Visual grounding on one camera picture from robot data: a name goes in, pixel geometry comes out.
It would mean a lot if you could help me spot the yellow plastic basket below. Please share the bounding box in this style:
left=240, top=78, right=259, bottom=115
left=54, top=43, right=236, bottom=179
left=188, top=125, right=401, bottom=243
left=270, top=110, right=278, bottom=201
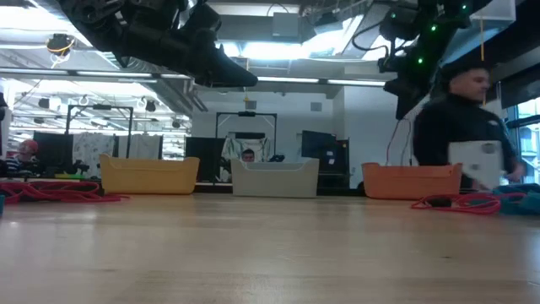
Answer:
left=99, top=154, right=201, bottom=196

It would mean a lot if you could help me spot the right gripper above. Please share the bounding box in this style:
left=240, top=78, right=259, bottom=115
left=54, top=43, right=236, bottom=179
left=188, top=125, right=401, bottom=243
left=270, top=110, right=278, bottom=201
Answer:
left=378, top=3, right=449, bottom=121

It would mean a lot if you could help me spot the grey ceiling box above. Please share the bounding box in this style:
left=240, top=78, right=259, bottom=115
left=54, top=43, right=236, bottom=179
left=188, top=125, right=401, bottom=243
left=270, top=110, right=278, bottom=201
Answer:
left=272, top=11, right=301, bottom=40

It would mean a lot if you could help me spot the pile of cables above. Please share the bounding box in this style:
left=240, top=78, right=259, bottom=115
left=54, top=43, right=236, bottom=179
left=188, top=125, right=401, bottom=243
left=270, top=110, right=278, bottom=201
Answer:
left=411, top=193, right=503, bottom=216

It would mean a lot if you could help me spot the black monitor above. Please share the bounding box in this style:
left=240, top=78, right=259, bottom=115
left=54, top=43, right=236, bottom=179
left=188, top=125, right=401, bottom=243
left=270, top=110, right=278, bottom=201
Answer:
left=185, top=137, right=227, bottom=183

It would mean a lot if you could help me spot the black aluminium table frame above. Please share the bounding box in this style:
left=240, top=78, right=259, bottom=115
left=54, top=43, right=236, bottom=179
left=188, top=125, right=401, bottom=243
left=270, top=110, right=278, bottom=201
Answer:
left=29, top=179, right=366, bottom=198

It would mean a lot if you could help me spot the black metal stand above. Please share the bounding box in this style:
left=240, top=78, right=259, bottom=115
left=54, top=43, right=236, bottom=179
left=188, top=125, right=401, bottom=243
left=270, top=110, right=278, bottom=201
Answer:
left=65, top=104, right=134, bottom=160

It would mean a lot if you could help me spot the patterned white cloth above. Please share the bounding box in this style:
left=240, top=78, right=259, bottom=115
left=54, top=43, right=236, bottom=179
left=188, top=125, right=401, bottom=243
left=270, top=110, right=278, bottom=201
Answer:
left=72, top=133, right=116, bottom=172

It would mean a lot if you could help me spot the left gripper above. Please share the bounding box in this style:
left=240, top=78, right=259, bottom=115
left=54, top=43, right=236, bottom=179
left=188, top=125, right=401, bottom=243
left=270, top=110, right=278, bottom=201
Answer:
left=121, top=0, right=259, bottom=88

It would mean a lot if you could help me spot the black ceiling cable reel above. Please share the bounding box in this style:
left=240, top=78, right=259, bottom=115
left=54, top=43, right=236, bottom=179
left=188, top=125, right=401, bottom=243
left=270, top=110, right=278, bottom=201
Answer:
left=46, top=33, right=76, bottom=58

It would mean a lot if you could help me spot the linear ceiling light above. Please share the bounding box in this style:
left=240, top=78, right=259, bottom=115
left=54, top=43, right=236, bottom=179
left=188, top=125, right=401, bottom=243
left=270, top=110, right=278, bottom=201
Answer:
left=0, top=66, right=387, bottom=88

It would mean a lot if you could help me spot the crumpled white cloth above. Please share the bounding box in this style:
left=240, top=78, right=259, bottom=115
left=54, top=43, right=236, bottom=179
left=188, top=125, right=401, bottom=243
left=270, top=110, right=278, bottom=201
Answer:
left=221, top=133, right=272, bottom=165

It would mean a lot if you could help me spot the black flat panel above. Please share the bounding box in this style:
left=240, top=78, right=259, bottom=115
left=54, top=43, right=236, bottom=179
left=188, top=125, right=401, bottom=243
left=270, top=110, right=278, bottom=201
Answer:
left=33, top=131, right=74, bottom=170

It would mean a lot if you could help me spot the plain white cloth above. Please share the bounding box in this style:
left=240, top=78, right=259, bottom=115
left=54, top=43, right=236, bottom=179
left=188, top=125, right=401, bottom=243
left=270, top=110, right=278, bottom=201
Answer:
left=116, top=133, right=162, bottom=160

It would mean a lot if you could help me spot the white plastic basket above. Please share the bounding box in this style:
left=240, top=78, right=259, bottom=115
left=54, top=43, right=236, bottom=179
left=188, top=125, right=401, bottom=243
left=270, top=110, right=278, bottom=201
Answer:
left=230, top=158, right=321, bottom=198

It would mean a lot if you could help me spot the black cabinet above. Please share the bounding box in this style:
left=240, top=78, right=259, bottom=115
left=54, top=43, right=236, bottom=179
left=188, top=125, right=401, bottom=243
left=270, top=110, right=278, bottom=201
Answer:
left=300, top=130, right=350, bottom=190

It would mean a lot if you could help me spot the orange plastic basket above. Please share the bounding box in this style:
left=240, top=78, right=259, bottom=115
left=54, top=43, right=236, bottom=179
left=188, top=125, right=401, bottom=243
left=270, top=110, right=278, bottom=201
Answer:
left=361, top=162, right=464, bottom=201

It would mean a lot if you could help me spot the black gantry frame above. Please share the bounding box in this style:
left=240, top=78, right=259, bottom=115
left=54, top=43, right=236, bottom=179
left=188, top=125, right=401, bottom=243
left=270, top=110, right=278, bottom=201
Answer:
left=215, top=111, right=278, bottom=164

